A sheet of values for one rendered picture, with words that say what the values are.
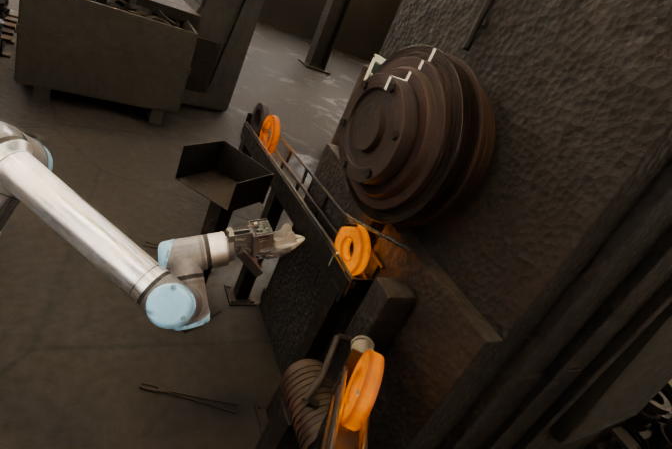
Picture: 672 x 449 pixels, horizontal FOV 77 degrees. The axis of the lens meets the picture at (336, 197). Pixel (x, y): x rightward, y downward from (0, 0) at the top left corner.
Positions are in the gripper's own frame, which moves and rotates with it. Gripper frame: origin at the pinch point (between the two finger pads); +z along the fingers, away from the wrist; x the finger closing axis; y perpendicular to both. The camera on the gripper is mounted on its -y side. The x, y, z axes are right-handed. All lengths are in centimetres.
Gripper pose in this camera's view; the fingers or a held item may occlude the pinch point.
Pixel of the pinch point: (299, 240)
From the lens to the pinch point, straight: 120.1
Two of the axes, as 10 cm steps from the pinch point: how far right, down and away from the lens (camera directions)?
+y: 0.9, -8.3, -5.5
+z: 9.2, -1.4, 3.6
